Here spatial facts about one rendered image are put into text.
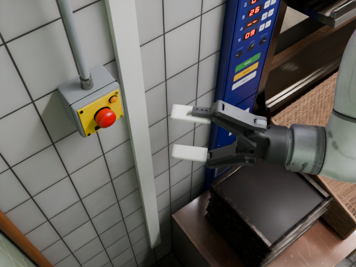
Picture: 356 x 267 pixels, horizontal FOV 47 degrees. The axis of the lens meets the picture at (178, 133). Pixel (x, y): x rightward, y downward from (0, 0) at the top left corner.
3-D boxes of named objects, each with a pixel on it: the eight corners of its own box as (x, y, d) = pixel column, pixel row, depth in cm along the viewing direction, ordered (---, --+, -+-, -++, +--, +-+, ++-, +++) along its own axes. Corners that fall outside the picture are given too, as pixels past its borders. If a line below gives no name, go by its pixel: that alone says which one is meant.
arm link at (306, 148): (312, 183, 77) (279, 179, 78) (310, 142, 82) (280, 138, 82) (326, 159, 69) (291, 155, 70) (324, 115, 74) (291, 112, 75)
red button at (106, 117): (92, 122, 82) (89, 109, 78) (110, 112, 83) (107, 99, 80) (102, 134, 80) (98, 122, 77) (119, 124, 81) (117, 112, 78)
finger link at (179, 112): (210, 124, 71) (210, 122, 70) (170, 119, 72) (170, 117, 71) (212, 110, 73) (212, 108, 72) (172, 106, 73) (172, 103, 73)
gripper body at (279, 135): (292, 152, 71) (238, 145, 71) (282, 175, 78) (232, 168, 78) (292, 116, 75) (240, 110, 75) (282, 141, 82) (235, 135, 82)
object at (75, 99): (67, 116, 86) (55, 86, 78) (108, 94, 89) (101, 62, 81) (85, 141, 83) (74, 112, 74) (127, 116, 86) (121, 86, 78)
